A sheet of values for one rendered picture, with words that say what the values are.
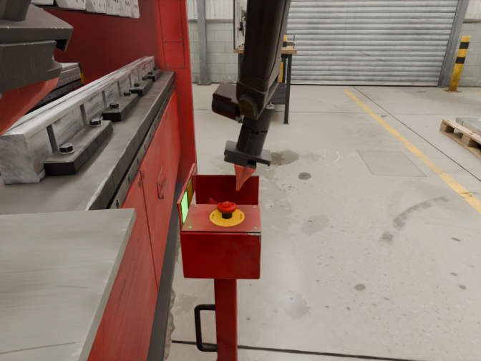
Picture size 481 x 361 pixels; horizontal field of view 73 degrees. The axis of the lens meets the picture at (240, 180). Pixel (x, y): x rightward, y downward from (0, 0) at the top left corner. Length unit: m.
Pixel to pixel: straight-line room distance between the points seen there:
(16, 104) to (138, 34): 2.15
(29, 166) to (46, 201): 0.10
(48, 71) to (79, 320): 0.12
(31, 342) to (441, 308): 1.71
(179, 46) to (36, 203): 1.82
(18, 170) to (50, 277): 0.49
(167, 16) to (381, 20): 5.87
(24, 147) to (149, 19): 1.74
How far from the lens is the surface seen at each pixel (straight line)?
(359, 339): 1.53
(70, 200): 0.61
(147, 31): 2.32
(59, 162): 0.70
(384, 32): 7.70
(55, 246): 0.25
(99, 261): 0.23
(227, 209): 0.64
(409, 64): 7.93
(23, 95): 0.20
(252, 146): 0.68
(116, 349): 0.74
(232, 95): 0.67
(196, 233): 0.64
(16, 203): 0.64
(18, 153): 0.69
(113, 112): 1.07
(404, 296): 1.77
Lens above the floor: 1.13
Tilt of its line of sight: 25 degrees down
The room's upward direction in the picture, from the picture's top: straight up
